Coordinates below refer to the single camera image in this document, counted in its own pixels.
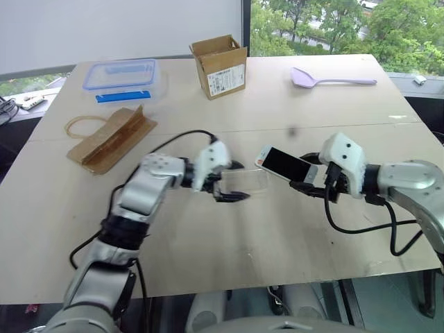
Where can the white smartphone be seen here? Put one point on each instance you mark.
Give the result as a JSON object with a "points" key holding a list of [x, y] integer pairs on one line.
{"points": [[286, 163]]}

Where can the grey rounded robot leg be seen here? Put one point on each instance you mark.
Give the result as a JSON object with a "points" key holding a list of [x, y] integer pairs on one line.
{"points": [[305, 300], [206, 312]]}

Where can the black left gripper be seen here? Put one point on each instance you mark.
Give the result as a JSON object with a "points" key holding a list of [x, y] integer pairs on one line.
{"points": [[212, 184]]}

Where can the clear container with blue lid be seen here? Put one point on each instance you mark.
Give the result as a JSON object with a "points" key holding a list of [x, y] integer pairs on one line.
{"points": [[121, 74]]}

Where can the folded brown paper bag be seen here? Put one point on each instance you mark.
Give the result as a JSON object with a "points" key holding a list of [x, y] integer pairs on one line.
{"points": [[114, 142]]}

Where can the dark table frame strut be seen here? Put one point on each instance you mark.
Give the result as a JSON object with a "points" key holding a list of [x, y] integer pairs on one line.
{"points": [[350, 301]]}

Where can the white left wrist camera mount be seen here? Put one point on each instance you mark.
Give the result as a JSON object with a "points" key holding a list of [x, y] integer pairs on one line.
{"points": [[211, 159]]}

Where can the clear plastic phone case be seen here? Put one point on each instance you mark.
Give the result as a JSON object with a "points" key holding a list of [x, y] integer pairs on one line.
{"points": [[251, 180]]}

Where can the black table leg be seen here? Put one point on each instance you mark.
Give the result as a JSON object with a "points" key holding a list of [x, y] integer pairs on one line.
{"points": [[426, 295]]}

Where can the small white device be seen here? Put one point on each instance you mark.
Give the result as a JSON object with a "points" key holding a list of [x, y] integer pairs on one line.
{"points": [[419, 79]]}

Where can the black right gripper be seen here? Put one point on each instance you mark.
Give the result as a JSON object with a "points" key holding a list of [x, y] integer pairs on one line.
{"points": [[334, 184]]}

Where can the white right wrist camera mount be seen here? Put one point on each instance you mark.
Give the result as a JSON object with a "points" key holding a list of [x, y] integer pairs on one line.
{"points": [[343, 152]]}

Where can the silver robot torso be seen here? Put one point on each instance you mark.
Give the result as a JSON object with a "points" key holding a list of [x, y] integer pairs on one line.
{"points": [[274, 326]]}

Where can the white roller blind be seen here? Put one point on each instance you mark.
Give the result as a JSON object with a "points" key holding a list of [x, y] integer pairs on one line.
{"points": [[118, 27]]}

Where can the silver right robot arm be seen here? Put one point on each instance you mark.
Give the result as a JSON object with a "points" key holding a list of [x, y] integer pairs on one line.
{"points": [[412, 180]]}

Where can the black window frame post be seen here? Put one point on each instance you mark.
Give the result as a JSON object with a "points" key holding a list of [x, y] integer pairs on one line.
{"points": [[246, 27]]}

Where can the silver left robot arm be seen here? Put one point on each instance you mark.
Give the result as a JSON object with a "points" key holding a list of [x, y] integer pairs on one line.
{"points": [[138, 194]]}

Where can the small pink object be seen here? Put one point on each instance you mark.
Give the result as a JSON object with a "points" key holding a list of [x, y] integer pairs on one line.
{"points": [[32, 308]]}

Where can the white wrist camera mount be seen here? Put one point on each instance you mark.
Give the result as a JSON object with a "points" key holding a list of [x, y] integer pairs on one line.
{"points": [[343, 152], [211, 159]]}

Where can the purple plastic rice spoon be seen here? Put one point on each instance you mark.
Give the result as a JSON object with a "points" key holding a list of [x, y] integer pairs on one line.
{"points": [[301, 78]]}

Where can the white power strip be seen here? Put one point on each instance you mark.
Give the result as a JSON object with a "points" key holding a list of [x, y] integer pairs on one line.
{"points": [[31, 101]]}

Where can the open cardboard box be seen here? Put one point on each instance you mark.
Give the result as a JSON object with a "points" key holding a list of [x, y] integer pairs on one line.
{"points": [[222, 74]]}

